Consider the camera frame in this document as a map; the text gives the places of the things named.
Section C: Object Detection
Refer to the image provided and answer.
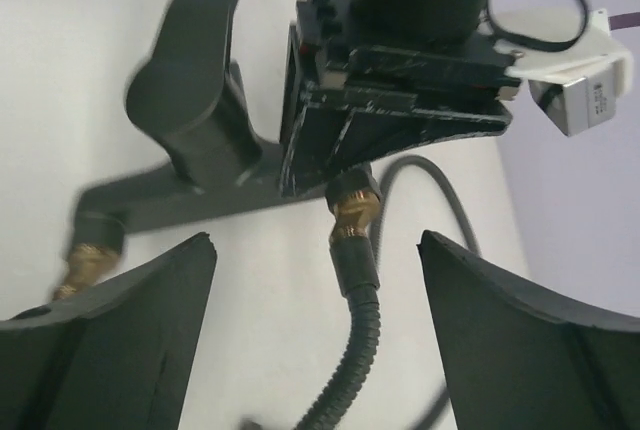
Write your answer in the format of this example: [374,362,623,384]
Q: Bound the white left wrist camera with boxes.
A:
[496,8,634,137]

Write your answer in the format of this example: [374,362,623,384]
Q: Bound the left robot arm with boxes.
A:
[279,0,520,197]

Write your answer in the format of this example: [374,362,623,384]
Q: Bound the dark grey flexible hose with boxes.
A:
[239,155,481,430]

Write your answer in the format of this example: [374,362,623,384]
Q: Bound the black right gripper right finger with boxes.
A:
[418,231,639,429]

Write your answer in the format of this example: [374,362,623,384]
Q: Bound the dark grey faucet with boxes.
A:
[49,0,386,301]

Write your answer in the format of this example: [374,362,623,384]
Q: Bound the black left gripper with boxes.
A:
[279,0,520,197]

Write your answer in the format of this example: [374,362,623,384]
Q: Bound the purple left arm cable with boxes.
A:
[610,11,640,31]

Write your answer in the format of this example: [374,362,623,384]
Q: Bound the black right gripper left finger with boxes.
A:
[1,233,217,429]

